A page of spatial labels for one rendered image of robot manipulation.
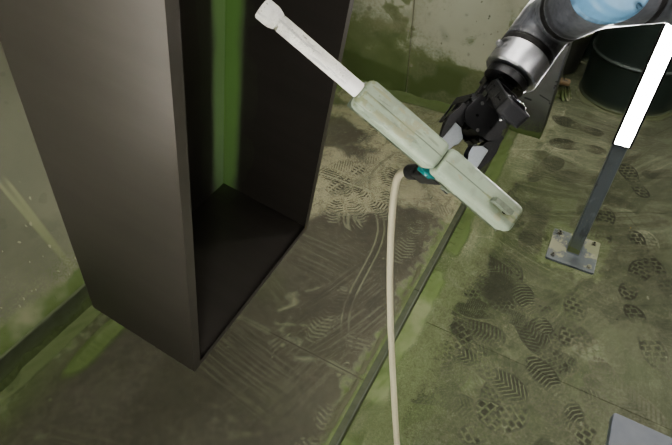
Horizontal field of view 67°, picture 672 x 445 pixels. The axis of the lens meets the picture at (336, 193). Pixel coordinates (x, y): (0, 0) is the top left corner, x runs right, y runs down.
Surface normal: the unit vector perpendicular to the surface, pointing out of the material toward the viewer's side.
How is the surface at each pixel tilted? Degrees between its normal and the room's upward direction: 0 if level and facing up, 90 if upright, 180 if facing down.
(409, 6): 90
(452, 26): 90
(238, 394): 0
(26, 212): 57
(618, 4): 51
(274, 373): 0
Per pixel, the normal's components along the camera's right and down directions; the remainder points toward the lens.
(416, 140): 0.21, 0.05
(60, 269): 0.72, -0.14
